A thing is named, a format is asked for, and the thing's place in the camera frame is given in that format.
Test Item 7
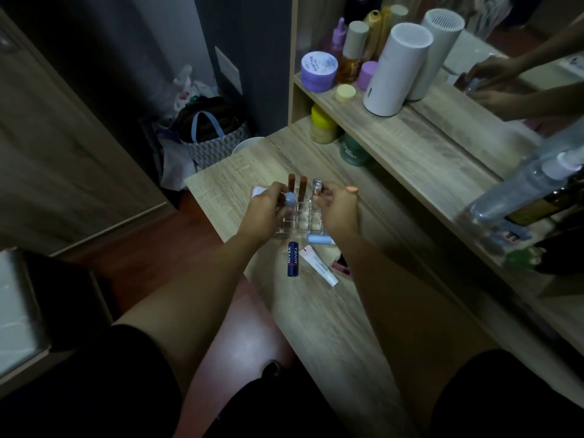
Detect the yellow lidded jar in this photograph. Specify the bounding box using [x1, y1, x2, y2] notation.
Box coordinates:
[310, 104, 339, 145]

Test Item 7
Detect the yellow bottle with beige cap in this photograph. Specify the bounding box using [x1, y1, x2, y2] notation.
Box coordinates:
[377, 4, 409, 57]

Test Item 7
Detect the clear spray bottle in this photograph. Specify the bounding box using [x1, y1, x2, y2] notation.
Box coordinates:
[469, 146, 584, 225]

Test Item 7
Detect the purple cream jar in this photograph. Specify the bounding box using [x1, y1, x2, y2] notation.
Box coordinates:
[301, 51, 339, 94]

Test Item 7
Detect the white plastic bag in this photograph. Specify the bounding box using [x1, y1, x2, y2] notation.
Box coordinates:
[153, 64, 220, 123]

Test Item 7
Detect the dark amber glass bottle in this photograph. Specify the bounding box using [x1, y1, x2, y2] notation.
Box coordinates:
[506, 180, 584, 227]

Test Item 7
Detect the yellow pump bottle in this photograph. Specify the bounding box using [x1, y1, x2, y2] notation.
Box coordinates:
[363, 9, 383, 61]

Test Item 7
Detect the black bottle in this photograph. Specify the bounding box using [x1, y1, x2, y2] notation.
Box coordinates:
[343, 0, 383, 24]

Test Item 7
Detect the small green bottle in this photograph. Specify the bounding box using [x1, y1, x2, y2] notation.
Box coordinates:
[504, 246, 547, 271]

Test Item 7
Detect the wooden vanity shelf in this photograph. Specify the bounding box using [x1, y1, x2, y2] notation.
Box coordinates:
[287, 0, 584, 356]

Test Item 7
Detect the patterned tote bag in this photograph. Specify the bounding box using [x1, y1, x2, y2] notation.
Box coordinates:
[176, 96, 252, 171]

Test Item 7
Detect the white cream tube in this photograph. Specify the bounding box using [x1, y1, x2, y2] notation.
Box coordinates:
[300, 245, 340, 288]

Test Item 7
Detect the person's left forearm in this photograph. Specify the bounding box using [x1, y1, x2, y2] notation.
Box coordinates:
[112, 232, 263, 397]

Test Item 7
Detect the clear acrylic lipstick organizer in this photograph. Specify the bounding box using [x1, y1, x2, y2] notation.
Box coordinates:
[274, 191, 325, 236]

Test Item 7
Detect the person's right hand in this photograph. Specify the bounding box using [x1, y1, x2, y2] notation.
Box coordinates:
[314, 181, 361, 241]

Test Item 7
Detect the white wall plate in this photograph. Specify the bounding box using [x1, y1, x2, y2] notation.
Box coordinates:
[214, 46, 243, 95]

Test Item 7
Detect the purple dropper bottle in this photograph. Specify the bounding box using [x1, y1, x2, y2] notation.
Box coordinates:
[329, 17, 347, 60]

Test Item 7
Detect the person's right forearm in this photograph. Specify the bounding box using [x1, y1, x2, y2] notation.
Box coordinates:
[331, 230, 500, 429]

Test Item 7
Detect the small blue container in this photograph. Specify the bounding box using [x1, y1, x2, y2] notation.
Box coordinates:
[493, 221, 533, 248]

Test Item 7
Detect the white round bowl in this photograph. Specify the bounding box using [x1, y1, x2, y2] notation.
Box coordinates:
[231, 137, 266, 156]

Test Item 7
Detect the dark framed storage box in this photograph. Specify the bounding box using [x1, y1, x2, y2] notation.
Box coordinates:
[0, 247, 115, 388]

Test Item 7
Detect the amber bottle with beige cap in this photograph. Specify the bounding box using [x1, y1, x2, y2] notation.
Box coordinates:
[337, 21, 370, 85]

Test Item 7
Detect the wooden cabinet door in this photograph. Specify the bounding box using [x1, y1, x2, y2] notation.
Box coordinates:
[0, 6, 169, 257]

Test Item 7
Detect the green jar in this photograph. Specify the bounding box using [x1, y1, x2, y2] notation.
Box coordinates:
[339, 133, 374, 168]

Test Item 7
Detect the person's left hand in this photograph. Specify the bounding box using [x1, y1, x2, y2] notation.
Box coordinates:
[237, 181, 294, 245]

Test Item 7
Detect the white cylindrical appliance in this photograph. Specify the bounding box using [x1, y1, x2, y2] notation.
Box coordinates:
[363, 23, 434, 117]

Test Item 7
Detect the vanity mirror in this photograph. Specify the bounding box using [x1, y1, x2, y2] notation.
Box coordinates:
[381, 0, 584, 183]

